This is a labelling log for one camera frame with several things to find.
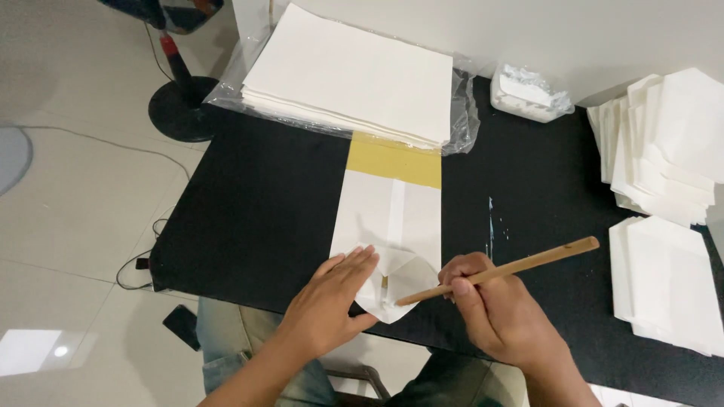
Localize person's left hand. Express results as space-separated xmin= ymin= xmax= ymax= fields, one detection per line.
xmin=277 ymin=245 xmax=381 ymax=358

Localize person's right hand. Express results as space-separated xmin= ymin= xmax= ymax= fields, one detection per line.
xmin=438 ymin=251 xmax=568 ymax=369

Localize wooden glue stick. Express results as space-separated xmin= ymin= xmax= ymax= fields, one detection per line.
xmin=395 ymin=236 xmax=600 ymax=308

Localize white paper bag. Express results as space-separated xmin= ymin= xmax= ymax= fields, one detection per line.
xmin=329 ymin=169 xmax=442 ymax=324

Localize person's blue jeans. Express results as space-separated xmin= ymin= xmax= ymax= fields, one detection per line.
xmin=195 ymin=296 xmax=505 ymax=407

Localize black phone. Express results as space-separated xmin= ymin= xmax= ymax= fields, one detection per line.
xmin=162 ymin=304 xmax=202 ymax=352

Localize yellow cardboard template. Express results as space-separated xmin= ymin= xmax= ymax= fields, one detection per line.
xmin=345 ymin=132 xmax=442 ymax=190

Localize neat stack of paper bags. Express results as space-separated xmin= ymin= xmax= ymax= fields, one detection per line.
xmin=609 ymin=215 xmax=724 ymax=358

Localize clear plastic wrap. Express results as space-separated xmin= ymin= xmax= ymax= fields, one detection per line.
xmin=203 ymin=21 xmax=482 ymax=157

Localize white plastic glue tub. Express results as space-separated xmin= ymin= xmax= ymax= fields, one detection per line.
xmin=490 ymin=63 xmax=575 ymax=124

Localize stack of white paper sheets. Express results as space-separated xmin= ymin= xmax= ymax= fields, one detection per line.
xmin=241 ymin=2 xmax=454 ymax=151

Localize fanned pile of paper bags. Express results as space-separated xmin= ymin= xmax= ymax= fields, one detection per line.
xmin=586 ymin=67 xmax=724 ymax=227

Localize black standing fan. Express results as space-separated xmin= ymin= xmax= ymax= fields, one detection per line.
xmin=96 ymin=0 xmax=225 ymax=144

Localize grey round floor mat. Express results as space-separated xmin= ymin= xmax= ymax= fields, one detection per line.
xmin=0 ymin=126 xmax=34 ymax=198

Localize metal chair frame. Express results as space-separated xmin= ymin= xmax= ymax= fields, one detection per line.
xmin=324 ymin=365 xmax=392 ymax=407

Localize black cable with plug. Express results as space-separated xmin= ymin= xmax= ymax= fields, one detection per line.
xmin=115 ymin=203 xmax=177 ymax=291

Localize grey floor cable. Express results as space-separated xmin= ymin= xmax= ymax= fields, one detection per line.
xmin=16 ymin=125 xmax=192 ymax=183

